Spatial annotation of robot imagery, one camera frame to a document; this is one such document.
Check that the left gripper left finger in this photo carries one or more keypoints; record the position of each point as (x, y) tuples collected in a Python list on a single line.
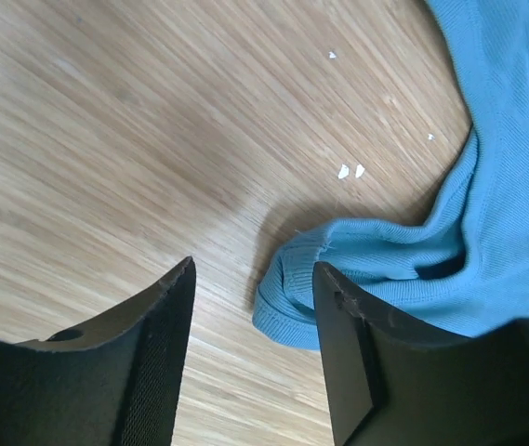
[(111, 380)]

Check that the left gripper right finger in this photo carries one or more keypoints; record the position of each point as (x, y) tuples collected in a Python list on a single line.
[(393, 379)]

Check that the light blue tank top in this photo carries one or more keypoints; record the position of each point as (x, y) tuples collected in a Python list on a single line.
[(466, 268)]

